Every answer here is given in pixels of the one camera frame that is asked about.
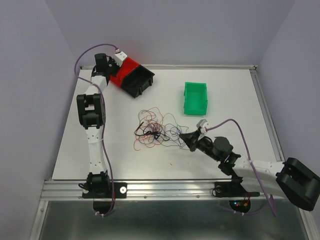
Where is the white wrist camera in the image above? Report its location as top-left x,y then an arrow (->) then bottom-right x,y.
113,51 -> 128,67
196,119 -> 209,136

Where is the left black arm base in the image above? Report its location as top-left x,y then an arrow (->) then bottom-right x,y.
78,172 -> 128,199

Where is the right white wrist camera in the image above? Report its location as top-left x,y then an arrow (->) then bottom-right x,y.
196,119 -> 209,136

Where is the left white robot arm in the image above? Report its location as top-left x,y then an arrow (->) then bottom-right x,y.
76,53 -> 117,199

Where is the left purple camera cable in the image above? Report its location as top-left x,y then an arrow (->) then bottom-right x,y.
74,43 -> 118,218

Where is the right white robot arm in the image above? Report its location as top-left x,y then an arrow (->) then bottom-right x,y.
179,130 -> 320,211

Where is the green plastic bin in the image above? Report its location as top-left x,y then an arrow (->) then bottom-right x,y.
183,82 -> 208,116

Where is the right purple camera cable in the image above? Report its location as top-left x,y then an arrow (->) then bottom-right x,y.
204,118 -> 278,218

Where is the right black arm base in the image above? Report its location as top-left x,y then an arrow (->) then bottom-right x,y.
211,181 -> 260,198

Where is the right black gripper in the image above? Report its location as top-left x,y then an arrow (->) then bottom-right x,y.
178,129 -> 221,162

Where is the black plastic bin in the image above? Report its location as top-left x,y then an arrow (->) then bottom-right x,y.
120,65 -> 155,98

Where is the purple camera cable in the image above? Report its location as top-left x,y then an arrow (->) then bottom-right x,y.
74,43 -> 118,218
204,118 -> 278,218

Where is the wire bundle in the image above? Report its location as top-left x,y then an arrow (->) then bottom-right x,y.
133,106 -> 191,152

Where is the red plastic bin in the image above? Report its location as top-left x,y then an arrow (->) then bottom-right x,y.
110,57 -> 140,88

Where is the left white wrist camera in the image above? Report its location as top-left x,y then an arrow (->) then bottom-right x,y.
113,51 -> 128,67

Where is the aluminium front rail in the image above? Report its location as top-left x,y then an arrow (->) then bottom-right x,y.
40,179 -> 231,202

